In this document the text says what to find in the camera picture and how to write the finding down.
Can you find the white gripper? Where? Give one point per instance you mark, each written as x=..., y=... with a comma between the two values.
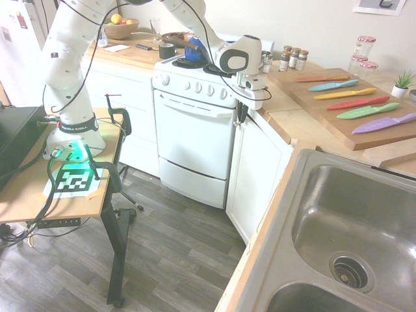
x=253, y=97

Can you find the white corner cabinet door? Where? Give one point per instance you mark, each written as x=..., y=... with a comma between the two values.
x=256, y=169

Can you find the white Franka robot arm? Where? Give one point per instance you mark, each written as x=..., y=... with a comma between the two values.
x=65, y=65

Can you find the round metal door knob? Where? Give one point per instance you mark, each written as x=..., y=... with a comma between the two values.
x=236, y=123

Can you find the glass shaker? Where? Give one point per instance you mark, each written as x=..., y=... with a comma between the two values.
x=267, y=63

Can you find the white electric stove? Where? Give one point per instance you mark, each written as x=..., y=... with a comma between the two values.
x=191, y=130

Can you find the spice jar brown lid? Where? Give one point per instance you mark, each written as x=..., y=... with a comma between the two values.
x=284, y=61
x=287, y=48
x=303, y=60
x=294, y=58

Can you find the large wooden cutting board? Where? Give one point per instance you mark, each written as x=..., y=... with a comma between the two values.
x=308, y=104

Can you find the blue pot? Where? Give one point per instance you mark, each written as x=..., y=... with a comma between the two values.
x=194, y=52

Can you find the orange knife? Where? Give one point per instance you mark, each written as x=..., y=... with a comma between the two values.
x=320, y=78

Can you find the light blue knife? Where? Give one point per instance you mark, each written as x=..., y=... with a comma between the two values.
x=331, y=85

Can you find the black tape roll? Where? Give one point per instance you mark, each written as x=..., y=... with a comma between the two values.
x=167, y=51

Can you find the yellow knife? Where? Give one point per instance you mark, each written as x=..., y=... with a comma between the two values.
x=341, y=94

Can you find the red knife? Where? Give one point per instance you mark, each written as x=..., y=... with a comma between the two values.
x=354, y=104

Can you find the white base cabinets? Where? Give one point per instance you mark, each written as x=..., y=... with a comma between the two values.
x=130, y=113

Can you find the black remote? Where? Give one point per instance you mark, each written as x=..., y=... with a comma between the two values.
x=143, y=47

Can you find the drinking glass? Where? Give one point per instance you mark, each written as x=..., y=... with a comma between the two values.
x=155, y=31

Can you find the green knife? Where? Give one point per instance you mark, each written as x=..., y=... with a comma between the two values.
x=364, y=112

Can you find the black table clamp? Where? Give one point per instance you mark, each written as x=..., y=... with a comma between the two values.
x=110, y=175
x=120, y=113

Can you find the short jar gingham lid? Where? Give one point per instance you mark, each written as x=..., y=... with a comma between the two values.
x=357, y=65
x=369, y=71

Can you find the tall jar gingham lid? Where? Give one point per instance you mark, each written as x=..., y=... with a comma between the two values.
x=364, y=48

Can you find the purple knife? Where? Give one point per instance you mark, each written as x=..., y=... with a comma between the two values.
x=380, y=124

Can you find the white notepad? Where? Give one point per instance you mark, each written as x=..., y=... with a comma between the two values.
x=116, y=48

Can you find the orange fruit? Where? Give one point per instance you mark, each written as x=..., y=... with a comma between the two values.
x=129, y=22

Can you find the wooden fruit bowl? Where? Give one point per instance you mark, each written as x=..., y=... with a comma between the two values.
x=120, y=31

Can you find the small wooden board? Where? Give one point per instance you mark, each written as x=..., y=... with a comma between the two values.
x=390, y=155

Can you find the yellow lemon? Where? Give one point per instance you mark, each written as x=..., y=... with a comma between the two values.
x=116, y=18

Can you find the stainless steel double sink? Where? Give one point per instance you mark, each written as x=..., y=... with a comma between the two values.
x=351, y=227

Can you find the small succulent white pot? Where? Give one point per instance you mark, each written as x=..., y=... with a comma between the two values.
x=400, y=89

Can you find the printed marker tag paper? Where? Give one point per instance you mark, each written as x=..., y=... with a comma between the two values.
x=73, y=180

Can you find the black controller box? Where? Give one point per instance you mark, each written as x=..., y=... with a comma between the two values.
x=16, y=139

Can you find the white fridge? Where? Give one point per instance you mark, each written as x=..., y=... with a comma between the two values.
x=19, y=48

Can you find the wooden table black legs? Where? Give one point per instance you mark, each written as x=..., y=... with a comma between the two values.
x=26, y=195

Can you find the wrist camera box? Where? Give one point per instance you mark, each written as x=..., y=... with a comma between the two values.
x=253, y=83

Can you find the paper sheet on wall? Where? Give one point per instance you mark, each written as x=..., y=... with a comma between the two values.
x=367, y=8

